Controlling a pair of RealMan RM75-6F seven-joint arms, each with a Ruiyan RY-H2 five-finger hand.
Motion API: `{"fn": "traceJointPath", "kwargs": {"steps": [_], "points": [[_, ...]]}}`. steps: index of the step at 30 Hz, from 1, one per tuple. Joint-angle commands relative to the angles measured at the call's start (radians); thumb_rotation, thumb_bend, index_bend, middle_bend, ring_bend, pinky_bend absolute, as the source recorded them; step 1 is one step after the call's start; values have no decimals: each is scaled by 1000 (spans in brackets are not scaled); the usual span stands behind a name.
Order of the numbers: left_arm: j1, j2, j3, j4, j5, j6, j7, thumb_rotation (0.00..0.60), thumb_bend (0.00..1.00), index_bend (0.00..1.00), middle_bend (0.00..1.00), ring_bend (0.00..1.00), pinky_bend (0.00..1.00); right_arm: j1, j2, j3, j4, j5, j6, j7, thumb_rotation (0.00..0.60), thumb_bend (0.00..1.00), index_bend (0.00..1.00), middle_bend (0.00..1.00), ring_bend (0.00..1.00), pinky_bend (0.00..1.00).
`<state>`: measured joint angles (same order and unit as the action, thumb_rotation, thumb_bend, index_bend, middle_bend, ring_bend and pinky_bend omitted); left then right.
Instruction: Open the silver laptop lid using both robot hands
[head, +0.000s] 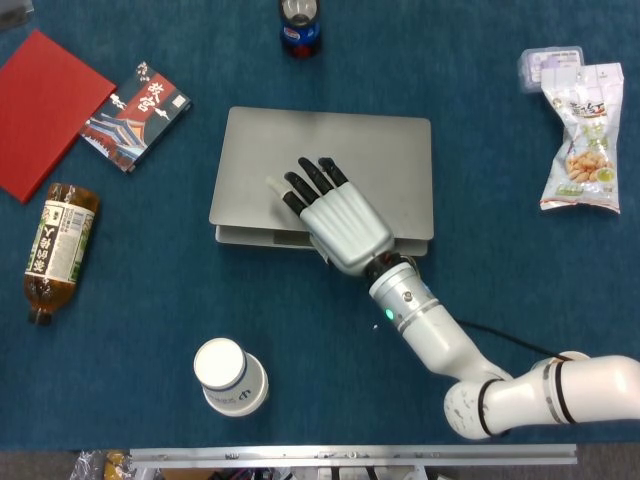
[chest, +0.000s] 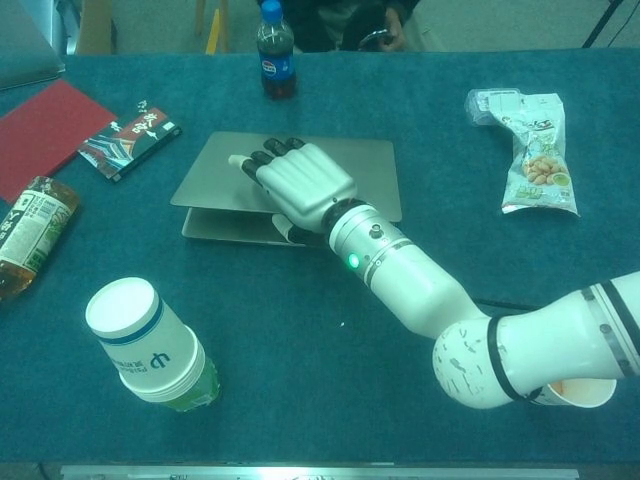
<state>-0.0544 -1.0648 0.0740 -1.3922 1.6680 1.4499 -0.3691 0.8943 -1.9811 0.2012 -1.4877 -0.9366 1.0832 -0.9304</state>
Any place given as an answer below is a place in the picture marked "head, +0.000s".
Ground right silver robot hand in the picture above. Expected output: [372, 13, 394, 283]
[266, 156, 396, 277]

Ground silver laptop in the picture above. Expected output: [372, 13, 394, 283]
[208, 105, 435, 258]

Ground illustrated Chinese palace book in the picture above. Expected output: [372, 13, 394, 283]
[79, 60, 193, 174]

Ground upturned white paper cup stack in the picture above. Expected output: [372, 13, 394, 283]
[193, 337, 271, 418]

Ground Pepsi cola bottle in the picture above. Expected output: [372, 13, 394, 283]
[278, 0, 323, 60]

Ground nut snack bag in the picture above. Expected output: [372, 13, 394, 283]
[538, 62, 626, 216]

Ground brown tea bottle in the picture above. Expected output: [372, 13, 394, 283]
[23, 182, 101, 327]

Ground red notebook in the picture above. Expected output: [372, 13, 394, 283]
[0, 28, 118, 205]

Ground crumpled clear plastic bag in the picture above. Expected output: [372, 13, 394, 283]
[69, 449, 132, 480]

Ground black cable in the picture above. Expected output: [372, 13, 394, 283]
[451, 318, 569, 360]

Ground aluminium frame rail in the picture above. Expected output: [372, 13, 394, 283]
[128, 443, 579, 469]

